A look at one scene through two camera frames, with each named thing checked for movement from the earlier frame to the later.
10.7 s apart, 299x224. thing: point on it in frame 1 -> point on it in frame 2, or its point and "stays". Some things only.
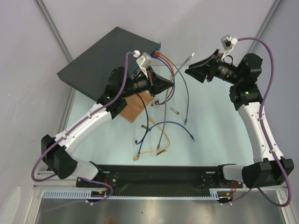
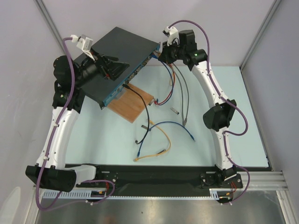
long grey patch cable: [191, 55] -> [183, 124]
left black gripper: [155, 83] -> [113, 68]
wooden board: [135, 107] stays
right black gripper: [212, 69] -> [165, 54]
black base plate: [116, 177] stays
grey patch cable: [185, 83] stays
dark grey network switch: [89, 73] stays
